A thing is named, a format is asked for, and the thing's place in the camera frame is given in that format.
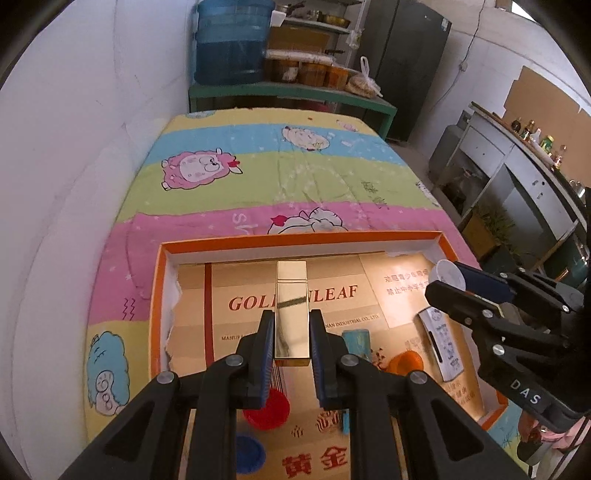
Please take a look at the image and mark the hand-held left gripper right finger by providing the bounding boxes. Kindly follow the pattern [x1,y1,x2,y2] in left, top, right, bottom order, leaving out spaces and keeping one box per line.
[308,309,532,480]

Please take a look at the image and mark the white bottle cap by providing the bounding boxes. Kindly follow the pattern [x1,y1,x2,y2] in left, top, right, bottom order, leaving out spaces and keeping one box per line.
[429,259,467,291]

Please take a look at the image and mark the potted green plants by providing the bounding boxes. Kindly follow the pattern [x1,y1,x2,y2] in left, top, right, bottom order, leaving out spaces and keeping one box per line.
[462,203,518,259]

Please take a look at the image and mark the dark green refrigerator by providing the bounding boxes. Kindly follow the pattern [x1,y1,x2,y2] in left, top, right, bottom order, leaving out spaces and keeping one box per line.
[365,0,453,141]

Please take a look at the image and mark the grey kitchen counter cabinet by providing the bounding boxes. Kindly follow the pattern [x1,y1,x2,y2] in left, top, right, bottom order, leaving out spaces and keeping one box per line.
[429,102,591,287]

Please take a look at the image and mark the small orange bottle cap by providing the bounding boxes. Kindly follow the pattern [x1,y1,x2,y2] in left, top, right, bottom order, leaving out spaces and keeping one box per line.
[385,351,424,374]

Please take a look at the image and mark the row of condiment bottles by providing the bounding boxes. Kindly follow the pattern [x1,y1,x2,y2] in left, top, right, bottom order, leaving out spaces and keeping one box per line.
[512,117,570,169]

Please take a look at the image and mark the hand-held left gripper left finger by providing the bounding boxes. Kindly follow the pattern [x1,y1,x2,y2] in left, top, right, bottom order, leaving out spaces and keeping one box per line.
[60,309,278,480]

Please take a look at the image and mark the white cartoon-print box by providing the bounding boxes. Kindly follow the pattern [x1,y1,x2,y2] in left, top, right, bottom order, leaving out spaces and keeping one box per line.
[417,307,465,383]

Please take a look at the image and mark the metal shelf rack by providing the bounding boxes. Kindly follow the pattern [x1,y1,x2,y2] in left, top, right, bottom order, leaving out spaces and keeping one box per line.
[265,0,370,93]

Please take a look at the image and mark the green wooden bench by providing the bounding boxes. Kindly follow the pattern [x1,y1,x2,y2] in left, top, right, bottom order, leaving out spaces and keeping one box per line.
[188,82,398,141]

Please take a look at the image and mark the brown cardboard box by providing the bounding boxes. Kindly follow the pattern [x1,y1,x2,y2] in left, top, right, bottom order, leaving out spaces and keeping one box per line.
[268,27,326,52]

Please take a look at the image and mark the blue bottle cap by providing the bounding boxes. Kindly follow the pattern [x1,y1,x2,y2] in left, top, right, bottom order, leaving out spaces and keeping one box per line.
[236,436,266,475]

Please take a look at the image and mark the plastic bag of food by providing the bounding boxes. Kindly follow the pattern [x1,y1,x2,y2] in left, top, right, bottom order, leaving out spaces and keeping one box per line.
[347,56,383,99]

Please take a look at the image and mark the yellow and orange cardboard tray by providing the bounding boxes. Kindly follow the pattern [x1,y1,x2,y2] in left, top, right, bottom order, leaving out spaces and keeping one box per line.
[148,230,509,480]

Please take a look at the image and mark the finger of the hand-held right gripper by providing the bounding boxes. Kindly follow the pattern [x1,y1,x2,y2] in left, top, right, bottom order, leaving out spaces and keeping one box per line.
[425,281,571,372]
[452,261,580,317]

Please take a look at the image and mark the blue water jug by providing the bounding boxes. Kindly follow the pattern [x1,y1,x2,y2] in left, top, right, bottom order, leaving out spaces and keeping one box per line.
[196,0,275,86]

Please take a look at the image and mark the teal flower-print box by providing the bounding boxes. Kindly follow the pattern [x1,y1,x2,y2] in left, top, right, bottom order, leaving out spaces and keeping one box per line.
[342,329,371,363]

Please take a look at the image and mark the red bottle cap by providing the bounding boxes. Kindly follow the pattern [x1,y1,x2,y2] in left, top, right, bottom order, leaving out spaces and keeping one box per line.
[243,388,291,431]

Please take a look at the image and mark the dark green air fryer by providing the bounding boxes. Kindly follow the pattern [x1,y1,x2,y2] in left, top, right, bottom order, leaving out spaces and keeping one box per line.
[556,240,591,282]

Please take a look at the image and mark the gold rectangular box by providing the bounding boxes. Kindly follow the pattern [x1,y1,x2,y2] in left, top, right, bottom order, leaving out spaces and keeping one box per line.
[274,260,311,367]

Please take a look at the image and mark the colourful cartoon sheep blanket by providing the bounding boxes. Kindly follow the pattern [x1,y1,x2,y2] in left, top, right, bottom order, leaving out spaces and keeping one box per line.
[85,108,527,462]

